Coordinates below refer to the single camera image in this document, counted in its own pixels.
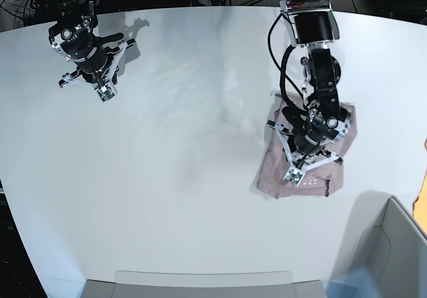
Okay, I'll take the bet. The grey bin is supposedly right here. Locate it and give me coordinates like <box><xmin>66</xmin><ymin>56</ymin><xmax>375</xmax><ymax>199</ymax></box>
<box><xmin>81</xmin><ymin>271</ymin><xmax>327</xmax><ymax>297</ymax></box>
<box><xmin>352</xmin><ymin>197</ymin><xmax>426</xmax><ymax>297</ymax></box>

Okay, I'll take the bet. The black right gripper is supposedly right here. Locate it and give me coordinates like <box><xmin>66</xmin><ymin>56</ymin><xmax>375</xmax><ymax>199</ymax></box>
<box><xmin>71</xmin><ymin>45</ymin><xmax>115</xmax><ymax>78</ymax></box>

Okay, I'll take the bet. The mauve pink T-shirt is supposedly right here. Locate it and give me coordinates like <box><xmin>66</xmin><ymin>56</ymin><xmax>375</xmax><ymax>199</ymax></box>
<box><xmin>256</xmin><ymin>103</ymin><xmax>357</xmax><ymax>199</ymax></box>

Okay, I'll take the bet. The orange object at right edge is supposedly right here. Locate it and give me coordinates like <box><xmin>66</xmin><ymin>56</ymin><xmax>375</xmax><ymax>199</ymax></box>
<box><xmin>412</xmin><ymin>140</ymin><xmax>426</xmax><ymax>217</ymax></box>

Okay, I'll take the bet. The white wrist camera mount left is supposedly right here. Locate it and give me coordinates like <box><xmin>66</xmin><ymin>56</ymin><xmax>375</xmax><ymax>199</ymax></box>
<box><xmin>267</xmin><ymin>120</ymin><xmax>343</xmax><ymax>187</ymax></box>

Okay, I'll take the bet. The blue translucent object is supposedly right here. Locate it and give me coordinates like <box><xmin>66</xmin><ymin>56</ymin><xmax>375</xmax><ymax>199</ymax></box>
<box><xmin>324</xmin><ymin>267</ymin><xmax>381</xmax><ymax>298</ymax></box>

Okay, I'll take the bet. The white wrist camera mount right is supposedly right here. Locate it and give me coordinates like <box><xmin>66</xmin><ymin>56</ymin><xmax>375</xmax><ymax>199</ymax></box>
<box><xmin>59</xmin><ymin>39</ymin><xmax>136</xmax><ymax>102</ymax></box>

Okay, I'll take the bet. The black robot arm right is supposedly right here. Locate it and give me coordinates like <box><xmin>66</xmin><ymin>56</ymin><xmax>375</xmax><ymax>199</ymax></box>
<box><xmin>49</xmin><ymin>0</ymin><xmax>118</xmax><ymax>83</ymax></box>

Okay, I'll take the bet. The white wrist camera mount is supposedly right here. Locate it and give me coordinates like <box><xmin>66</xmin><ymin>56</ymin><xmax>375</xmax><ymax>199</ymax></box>
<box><xmin>59</xmin><ymin>39</ymin><xmax>136</xmax><ymax>102</ymax></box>
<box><xmin>267</xmin><ymin>120</ymin><xmax>343</xmax><ymax>187</ymax></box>

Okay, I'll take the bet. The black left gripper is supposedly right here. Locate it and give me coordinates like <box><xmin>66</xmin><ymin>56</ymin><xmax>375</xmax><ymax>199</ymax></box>
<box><xmin>292</xmin><ymin>129</ymin><xmax>329</xmax><ymax>154</ymax></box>

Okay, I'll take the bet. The grey bin at right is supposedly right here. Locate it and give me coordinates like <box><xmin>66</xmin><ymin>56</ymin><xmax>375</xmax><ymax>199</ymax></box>
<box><xmin>352</xmin><ymin>197</ymin><xmax>426</xmax><ymax>297</ymax></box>

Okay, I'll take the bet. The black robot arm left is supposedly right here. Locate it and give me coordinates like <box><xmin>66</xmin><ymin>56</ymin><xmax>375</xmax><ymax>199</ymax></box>
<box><xmin>279</xmin><ymin>0</ymin><xmax>352</xmax><ymax>155</ymax></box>

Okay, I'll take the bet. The grey bin at bottom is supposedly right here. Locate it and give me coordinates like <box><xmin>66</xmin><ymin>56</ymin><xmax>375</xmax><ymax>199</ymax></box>
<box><xmin>81</xmin><ymin>271</ymin><xmax>327</xmax><ymax>297</ymax></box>

